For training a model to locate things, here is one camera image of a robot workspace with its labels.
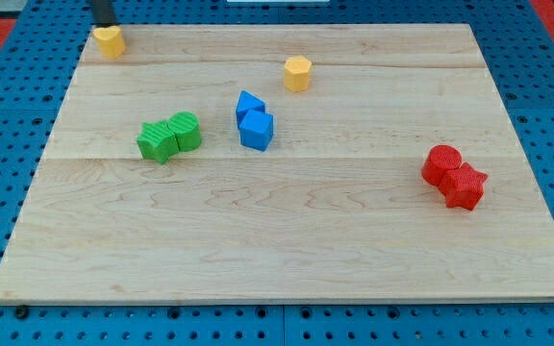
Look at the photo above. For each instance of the blue triangle block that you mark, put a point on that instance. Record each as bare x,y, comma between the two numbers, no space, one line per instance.
247,102

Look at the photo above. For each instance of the yellow hexagon block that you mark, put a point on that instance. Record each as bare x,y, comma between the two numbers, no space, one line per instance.
297,73

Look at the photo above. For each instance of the blue cube block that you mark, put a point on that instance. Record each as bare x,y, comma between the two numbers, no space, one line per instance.
256,130

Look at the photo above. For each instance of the wooden board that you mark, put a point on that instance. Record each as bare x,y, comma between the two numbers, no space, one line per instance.
335,210

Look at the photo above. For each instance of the green cylinder block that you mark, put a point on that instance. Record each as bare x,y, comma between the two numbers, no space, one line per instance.
185,126

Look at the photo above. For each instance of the green star block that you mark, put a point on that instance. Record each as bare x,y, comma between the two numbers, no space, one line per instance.
157,142

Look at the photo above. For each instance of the red cylinder block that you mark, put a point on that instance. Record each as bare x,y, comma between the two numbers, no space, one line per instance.
441,158

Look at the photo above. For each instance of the red star block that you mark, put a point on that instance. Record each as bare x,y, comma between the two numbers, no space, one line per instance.
463,187

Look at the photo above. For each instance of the yellow heart block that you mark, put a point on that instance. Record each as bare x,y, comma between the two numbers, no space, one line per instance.
110,41

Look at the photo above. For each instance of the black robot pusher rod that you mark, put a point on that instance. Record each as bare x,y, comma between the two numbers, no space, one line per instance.
103,13

